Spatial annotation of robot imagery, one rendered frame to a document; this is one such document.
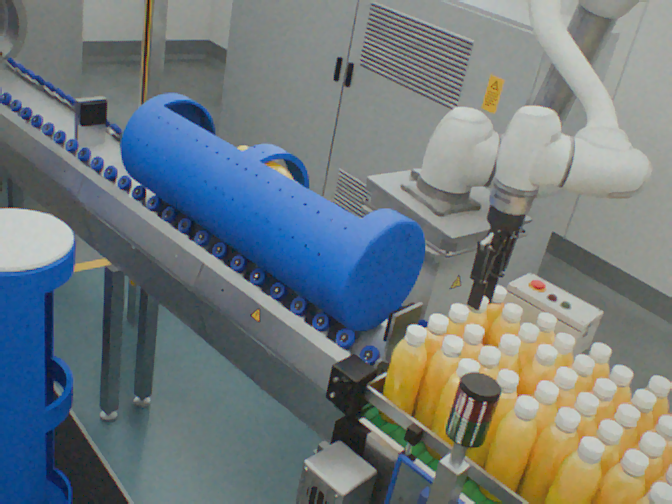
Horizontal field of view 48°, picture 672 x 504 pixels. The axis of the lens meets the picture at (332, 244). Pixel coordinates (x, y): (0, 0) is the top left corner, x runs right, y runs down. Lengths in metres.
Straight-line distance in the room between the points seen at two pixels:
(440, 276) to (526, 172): 0.74
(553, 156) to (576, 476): 0.58
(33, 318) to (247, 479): 1.16
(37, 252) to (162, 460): 1.17
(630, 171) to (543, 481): 0.60
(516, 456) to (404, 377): 0.26
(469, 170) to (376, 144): 1.63
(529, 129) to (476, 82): 1.80
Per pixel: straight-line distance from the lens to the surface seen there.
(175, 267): 2.10
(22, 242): 1.82
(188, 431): 2.85
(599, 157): 1.53
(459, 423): 1.18
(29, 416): 1.97
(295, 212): 1.72
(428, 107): 3.46
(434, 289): 2.20
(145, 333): 2.72
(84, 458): 2.53
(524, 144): 1.49
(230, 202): 1.84
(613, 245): 4.48
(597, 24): 1.95
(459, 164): 2.12
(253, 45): 4.50
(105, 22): 6.86
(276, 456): 2.79
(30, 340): 1.83
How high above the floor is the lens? 1.92
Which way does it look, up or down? 27 degrees down
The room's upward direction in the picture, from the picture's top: 11 degrees clockwise
